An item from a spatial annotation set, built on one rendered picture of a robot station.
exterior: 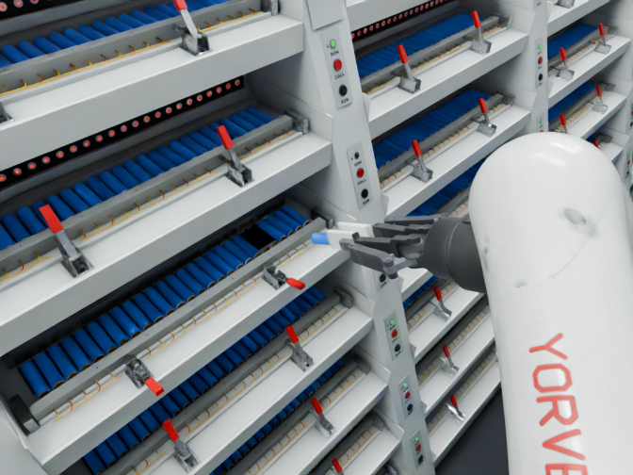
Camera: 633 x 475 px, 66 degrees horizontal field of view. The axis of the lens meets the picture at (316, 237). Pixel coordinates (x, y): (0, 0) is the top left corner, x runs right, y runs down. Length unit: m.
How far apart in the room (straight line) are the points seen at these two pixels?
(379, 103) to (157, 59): 0.45
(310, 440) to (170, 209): 0.60
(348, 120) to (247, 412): 0.55
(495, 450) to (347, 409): 0.66
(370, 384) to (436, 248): 0.66
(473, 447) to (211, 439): 0.97
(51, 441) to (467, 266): 0.58
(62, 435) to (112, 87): 0.46
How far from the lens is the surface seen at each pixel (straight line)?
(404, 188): 1.08
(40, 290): 0.70
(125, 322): 0.84
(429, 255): 0.58
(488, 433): 1.73
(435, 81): 1.10
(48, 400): 0.80
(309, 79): 0.86
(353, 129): 0.90
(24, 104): 0.68
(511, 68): 1.45
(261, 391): 0.96
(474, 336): 1.55
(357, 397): 1.17
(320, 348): 1.01
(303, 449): 1.11
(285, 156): 0.83
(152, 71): 0.70
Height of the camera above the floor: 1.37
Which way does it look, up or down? 28 degrees down
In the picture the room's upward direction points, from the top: 15 degrees counter-clockwise
